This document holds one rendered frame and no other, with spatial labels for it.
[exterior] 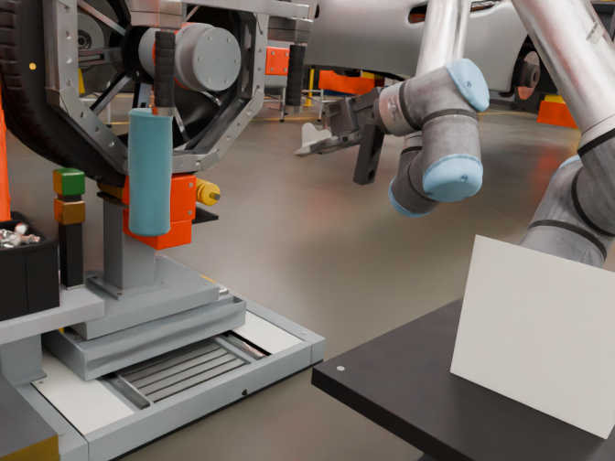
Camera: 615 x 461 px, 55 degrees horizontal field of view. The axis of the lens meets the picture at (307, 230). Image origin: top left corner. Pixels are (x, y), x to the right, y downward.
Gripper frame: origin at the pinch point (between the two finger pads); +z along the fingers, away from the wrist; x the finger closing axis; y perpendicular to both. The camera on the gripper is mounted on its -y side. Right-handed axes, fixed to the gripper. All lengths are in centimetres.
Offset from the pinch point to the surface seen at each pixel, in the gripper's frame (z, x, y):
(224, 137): 33.3, -10.6, 12.3
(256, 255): 112, -89, -23
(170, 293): 60, -3, -23
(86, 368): 60, 25, -34
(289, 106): 9.4, -9.2, 12.7
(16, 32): 35, 35, 36
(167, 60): 7.6, 23.3, 21.0
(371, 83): 205, -376, 92
